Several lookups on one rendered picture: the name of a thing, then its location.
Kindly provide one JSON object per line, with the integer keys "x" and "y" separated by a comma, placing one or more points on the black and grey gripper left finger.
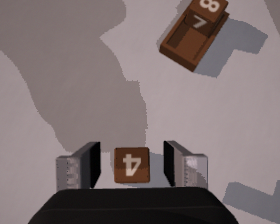
{"x": 81, "y": 170}

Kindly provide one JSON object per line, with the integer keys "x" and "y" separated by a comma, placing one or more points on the brown number cube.
{"x": 132, "y": 165}
{"x": 204, "y": 15}

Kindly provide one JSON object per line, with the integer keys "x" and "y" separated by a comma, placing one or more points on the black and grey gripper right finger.
{"x": 182, "y": 168}

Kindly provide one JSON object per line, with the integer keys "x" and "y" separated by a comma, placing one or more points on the brown wooden tray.
{"x": 186, "y": 46}

